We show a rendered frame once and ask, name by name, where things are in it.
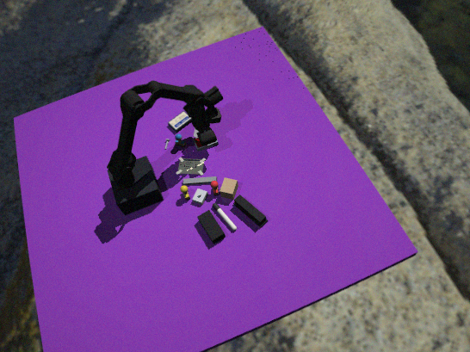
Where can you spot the cream flat card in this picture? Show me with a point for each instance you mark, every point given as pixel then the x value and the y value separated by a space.
pixel 190 166

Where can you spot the tan cardboard box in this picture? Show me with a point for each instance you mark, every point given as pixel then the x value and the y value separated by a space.
pixel 229 188

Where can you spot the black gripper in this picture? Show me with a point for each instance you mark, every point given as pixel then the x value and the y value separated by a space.
pixel 205 134

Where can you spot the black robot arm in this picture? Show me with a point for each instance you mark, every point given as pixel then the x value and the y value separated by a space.
pixel 133 107

